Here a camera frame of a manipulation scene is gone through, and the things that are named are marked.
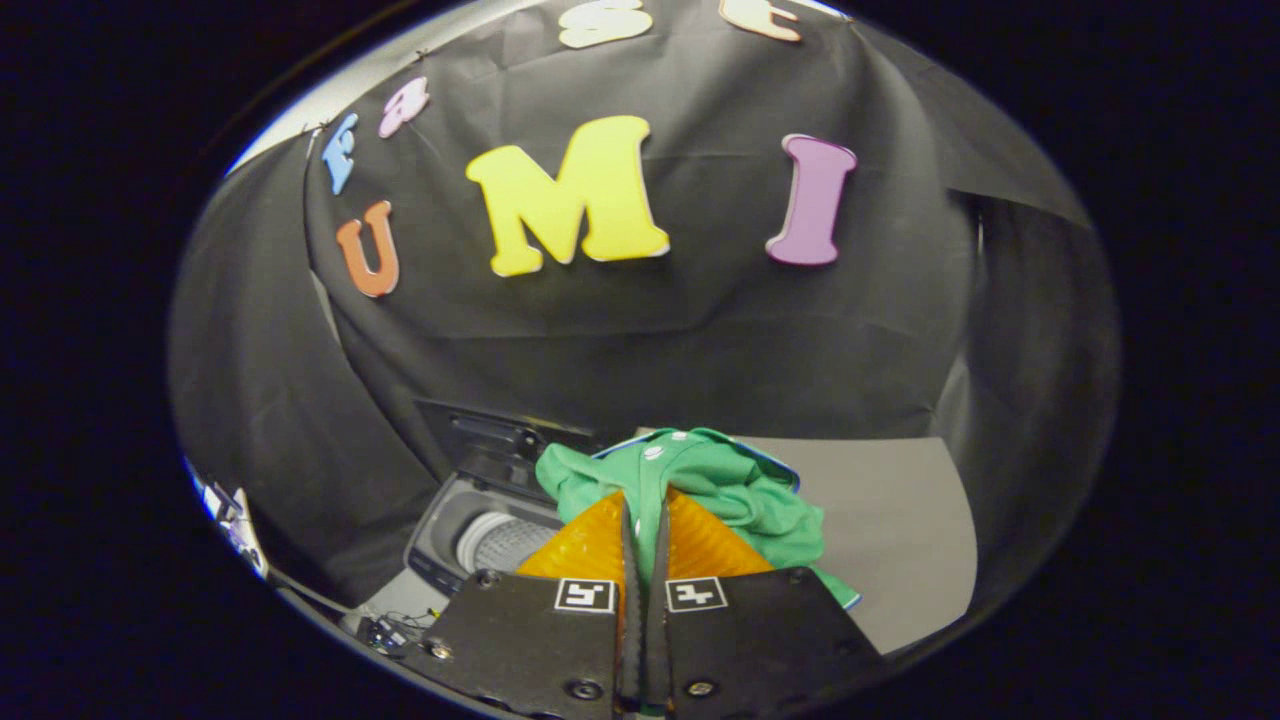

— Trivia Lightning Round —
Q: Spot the grey cabinet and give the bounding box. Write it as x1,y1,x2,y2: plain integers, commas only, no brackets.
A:
640,430,979,656

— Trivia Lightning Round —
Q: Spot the dark grey washing machine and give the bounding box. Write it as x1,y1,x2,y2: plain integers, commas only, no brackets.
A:
405,400,621,601

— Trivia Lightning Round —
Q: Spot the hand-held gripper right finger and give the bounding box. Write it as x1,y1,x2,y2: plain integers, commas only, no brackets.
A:
643,488,889,720

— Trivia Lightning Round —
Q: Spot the tangle of black cables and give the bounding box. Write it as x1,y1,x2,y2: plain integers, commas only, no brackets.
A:
355,608,446,659

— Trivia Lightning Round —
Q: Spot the white and blue equipment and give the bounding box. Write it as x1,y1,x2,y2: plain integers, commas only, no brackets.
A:
183,458,273,583

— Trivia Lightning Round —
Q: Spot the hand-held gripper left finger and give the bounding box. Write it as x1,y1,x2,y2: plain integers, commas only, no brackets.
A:
400,490,644,720

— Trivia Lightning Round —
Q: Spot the green shirt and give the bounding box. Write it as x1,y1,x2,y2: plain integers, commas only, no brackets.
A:
535,428,861,611

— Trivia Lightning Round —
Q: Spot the black backdrop cloth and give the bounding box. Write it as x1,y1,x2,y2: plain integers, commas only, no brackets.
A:
168,0,1121,611

